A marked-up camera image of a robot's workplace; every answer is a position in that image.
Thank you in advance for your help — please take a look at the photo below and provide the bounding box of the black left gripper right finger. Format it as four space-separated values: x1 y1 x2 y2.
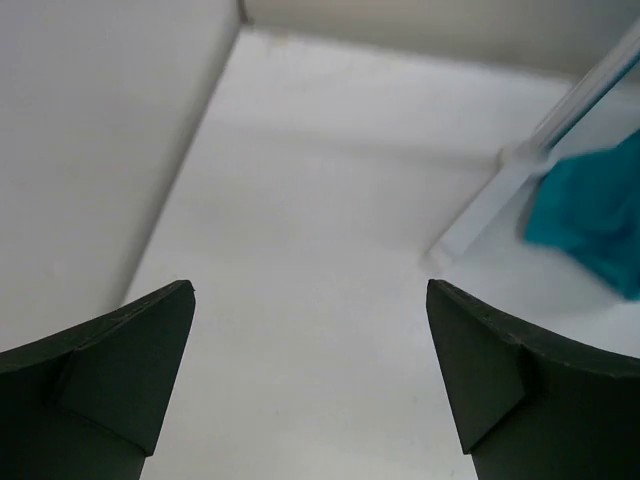
426 279 639 479

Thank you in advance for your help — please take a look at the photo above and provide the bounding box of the silver rack left pole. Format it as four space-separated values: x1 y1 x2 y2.
528 18 639 151

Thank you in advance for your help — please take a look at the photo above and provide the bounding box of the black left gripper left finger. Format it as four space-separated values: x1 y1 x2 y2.
1 280 195 479

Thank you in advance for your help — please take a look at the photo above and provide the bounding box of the white rack base foot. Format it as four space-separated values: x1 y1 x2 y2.
426 143 554 271

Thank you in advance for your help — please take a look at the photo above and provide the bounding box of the teal t shirt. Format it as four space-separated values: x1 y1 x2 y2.
524 132 639 301

